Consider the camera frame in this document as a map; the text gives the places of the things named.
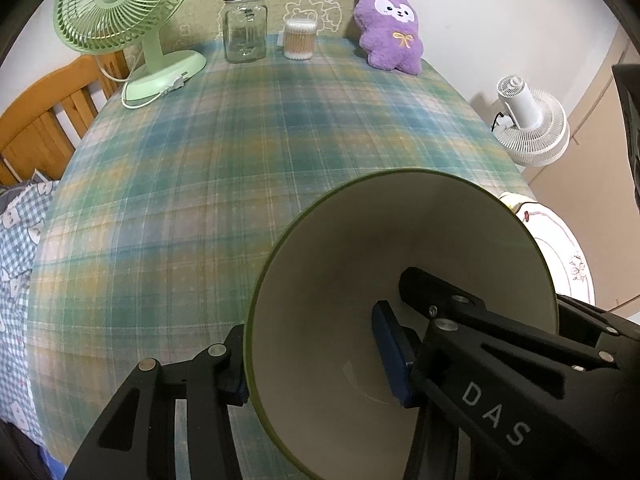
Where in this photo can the green desk fan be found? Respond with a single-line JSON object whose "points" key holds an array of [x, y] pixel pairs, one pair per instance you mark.
{"points": [[99, 27]]}

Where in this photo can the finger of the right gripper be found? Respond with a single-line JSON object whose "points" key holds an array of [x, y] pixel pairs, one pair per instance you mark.
{"points": [[535, 405], [604, 332]]}

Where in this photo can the plaid green blue tablecloth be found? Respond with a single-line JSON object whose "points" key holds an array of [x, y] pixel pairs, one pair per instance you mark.
{"points": [[164, 216]]}

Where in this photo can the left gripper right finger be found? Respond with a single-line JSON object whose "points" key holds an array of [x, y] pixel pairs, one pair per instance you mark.
{"points": [[398, 347]]}

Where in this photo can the cream bowl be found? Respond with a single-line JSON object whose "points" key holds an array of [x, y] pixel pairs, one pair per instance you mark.
{"points": [[316, 378]]}

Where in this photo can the blue checked cartoon blanket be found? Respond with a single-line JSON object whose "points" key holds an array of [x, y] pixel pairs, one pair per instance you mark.
{"points": [[24, 210]]}

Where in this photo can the glass jar with dark lid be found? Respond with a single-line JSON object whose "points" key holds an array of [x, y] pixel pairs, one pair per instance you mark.
{"points": [[244, 28]]}

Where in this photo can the white standing fan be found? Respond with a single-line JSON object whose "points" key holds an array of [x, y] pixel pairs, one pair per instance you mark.
{"points": [[533, 127]]}

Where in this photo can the white plate red floral trim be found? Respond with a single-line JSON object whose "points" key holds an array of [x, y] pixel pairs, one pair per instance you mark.
{"points": [[565, 259]]}

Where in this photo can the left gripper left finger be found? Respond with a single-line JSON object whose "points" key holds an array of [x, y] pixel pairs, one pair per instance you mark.
{"points": [[134, 436]]}

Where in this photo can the purple plush bunny toy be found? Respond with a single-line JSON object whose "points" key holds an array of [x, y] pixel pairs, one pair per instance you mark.
{"points": [[389, 34]]}

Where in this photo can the cotton swab container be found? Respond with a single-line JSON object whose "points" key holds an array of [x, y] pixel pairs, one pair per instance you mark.
{"points": [[299, 37]]}

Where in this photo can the wooden bed headboard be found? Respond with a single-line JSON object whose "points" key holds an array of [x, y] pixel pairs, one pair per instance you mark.
{"points": [[32, 138]]}

